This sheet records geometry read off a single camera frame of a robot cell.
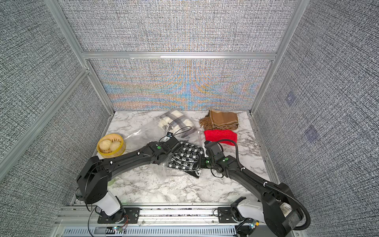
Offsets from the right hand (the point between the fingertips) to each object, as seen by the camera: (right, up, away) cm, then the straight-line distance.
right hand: (198, 157), depth 84 cm
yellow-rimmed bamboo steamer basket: (-57, 0, +10) cm, 57 cm away
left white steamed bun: (-59, +6, +11) cm, 60 cm away
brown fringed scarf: (+17, +22, +26) cm, 38 cm away
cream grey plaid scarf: (-15, +21, +22) cm, 34 cm away
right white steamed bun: (-53, +6, +10) cm, 54 cm away
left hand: (-18, +4, +2) cm, 18 cm away
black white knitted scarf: (-6, -1, +2) cm, 7 cm away
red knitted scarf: (+18, +11, +18) cm, 27 cm away
